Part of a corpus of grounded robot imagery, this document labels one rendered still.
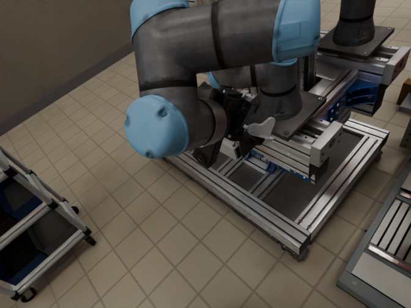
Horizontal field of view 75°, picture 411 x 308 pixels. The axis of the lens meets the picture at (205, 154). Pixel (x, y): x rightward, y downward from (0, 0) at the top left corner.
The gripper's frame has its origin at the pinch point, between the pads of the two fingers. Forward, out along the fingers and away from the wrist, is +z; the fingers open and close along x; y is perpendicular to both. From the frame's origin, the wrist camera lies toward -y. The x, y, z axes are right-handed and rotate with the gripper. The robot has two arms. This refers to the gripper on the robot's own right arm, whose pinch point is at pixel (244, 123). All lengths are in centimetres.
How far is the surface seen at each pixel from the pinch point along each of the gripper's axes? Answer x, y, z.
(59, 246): 71, -130, 27
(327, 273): -52, -58, 70
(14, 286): 73, -150, 5
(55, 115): 235, -140, 125
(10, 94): 278, -137, 99
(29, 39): 286, -76, 114
